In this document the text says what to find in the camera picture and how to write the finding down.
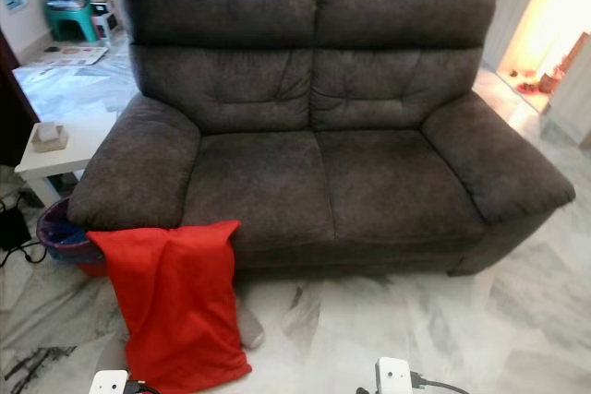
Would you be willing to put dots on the newspaper sheet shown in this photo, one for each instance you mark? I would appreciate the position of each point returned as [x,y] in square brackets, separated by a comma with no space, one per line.
[74,54]

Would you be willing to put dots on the red pillow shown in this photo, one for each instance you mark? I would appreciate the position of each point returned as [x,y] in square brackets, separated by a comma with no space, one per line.
[175,311]

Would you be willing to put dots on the beige tissue box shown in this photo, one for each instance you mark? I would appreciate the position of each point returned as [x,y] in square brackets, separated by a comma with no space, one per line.
[48,138]

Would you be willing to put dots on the green plastic stool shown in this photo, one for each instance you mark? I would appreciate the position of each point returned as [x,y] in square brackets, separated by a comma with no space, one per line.
[69,20]

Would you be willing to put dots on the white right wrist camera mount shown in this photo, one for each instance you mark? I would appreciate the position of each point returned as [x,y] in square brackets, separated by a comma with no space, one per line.
[393,376]

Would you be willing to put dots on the purple waste basket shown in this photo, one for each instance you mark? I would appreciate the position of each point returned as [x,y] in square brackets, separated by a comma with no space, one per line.
[63,242]

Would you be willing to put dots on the white box with print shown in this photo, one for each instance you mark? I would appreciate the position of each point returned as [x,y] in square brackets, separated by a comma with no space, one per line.
[105,17]

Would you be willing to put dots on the black power adapter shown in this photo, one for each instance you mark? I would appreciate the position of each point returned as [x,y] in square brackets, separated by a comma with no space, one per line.
[14,228]

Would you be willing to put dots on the dark brown wooden door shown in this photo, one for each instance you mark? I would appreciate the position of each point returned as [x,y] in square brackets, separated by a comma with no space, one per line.
[14,117]

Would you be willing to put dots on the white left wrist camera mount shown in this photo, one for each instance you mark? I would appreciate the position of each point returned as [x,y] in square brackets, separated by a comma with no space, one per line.
[109,383]

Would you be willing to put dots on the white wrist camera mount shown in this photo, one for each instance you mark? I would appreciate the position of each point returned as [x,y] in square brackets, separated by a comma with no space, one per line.
[393,376]
[109,383]

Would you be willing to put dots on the white side table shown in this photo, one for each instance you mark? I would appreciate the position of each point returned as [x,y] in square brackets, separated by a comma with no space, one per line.
[76,160]

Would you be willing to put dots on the dark grey fabric loveseat sofa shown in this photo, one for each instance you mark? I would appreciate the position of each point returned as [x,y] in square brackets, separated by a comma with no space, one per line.
[332,173]

